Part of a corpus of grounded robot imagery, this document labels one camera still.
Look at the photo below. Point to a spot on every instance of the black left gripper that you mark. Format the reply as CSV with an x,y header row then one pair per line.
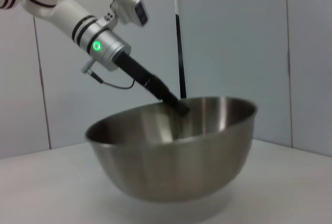
x,y
132,66

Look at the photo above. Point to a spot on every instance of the stainless steel mixing bowl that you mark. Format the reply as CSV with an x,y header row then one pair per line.
x,y
168,167

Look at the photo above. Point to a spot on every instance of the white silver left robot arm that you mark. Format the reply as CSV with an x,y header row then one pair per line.
x,y
77,24

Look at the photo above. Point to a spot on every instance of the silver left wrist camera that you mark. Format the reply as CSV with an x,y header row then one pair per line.
x,y
129,6

